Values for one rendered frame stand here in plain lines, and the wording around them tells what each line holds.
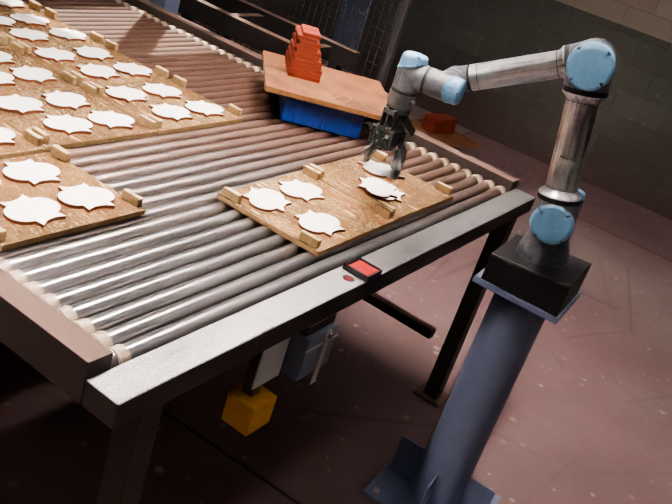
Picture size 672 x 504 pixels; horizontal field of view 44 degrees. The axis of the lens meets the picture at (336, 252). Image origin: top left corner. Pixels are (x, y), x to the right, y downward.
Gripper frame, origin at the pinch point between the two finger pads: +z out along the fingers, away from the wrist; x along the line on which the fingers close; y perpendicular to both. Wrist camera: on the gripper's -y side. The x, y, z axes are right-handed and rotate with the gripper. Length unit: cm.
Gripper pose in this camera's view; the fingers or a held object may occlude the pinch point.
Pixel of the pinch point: (381, 169)
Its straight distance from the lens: 245.1
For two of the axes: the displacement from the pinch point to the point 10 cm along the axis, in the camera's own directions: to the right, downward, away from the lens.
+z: -2.8, 8.6, 4.3
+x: 7.9, 4.6, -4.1
